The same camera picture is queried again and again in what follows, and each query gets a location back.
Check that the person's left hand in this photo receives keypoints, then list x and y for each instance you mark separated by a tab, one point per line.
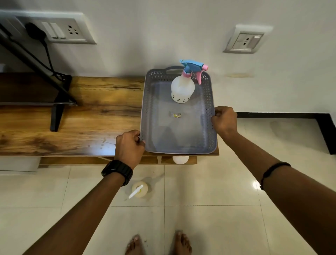
128	148

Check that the person's right hand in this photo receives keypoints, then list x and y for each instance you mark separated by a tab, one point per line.
224	120

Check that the person's right fingers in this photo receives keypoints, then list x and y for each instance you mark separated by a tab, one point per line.
217	115

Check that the person's left thumb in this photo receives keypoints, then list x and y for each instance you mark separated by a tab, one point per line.
141	143

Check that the grey perforated plastic tray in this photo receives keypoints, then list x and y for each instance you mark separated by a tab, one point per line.
178	118

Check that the person's right forearm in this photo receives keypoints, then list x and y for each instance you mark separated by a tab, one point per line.
283	189

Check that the person's left forearm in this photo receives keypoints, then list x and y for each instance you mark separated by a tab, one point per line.
76	215

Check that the black wristwatch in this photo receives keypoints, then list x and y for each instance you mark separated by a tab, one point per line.
118	170

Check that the small crumpled wrapper scrap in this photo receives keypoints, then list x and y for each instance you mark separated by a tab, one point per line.
176	115

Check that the white round container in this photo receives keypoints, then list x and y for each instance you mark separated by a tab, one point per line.
180	159

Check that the white spray bottle blue trigger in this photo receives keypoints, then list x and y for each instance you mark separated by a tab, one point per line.
183	88

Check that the round cream bottle with nozzle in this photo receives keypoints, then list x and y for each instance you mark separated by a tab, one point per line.
139	189

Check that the wooden console table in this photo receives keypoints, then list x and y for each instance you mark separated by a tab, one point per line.
86	115

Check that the black thread wristband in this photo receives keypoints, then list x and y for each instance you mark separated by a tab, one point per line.
273	170

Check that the person's left foot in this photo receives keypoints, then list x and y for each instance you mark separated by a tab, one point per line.
134	246

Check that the person's foot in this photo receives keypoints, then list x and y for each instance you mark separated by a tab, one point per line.
134	246
182	243

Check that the person's right foot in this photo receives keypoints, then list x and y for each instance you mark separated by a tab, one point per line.
182	243

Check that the black television with stand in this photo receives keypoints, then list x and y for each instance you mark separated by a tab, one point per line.
34	78

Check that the white switchboard with sockets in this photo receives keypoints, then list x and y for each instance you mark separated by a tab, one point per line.
65	29

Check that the white single wall socket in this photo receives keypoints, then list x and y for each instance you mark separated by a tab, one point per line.
246	39

